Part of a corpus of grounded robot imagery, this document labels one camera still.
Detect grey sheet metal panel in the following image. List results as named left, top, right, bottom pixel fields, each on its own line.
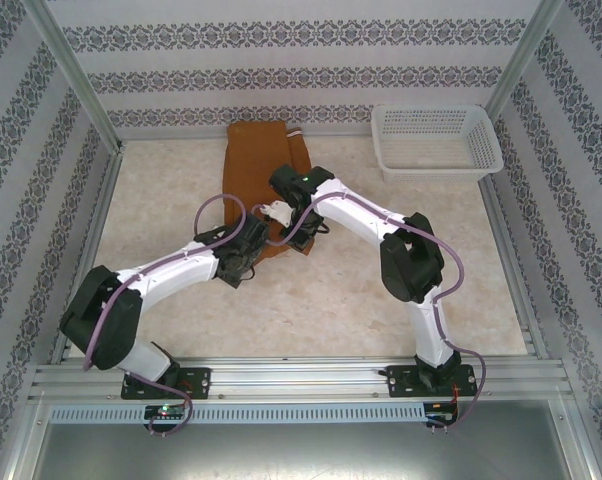
left=10, top=419, right=595, bottom=480

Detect white perforated plastic basket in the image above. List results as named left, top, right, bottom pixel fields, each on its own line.
left=373, top=103, right=507, bottom=184

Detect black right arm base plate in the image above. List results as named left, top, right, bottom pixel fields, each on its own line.
left=386, top=364, right=480, bottom=399

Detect aluminium frame post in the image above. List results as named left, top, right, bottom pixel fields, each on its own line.
left=28, top=0, right=125, bottom=154
left=485, top=0, right=567, bottom=119

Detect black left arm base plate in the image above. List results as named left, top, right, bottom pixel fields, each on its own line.
left=120, top=367, right=213, bottom=401

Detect brown long pants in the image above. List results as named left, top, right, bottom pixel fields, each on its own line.
left=222, top=119, right=316, bottom=262

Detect aluminium table side rail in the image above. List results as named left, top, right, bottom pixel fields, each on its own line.
left=478, top=177, right=552, bottom=361
left=48, top=144, right=127, bottom=364

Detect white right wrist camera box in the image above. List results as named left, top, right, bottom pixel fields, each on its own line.
left=259, top=199, right=295, bottom=225

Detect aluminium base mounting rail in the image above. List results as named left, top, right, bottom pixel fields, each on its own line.
left=28, top=355, right=568, bottom=401

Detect grey slotted cable duct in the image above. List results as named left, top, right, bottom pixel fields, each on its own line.
left=48, top=402, right=428, bottom=424

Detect aluminium table end rail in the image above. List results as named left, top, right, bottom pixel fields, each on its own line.
left=113, top=128, right=380, bottom=144

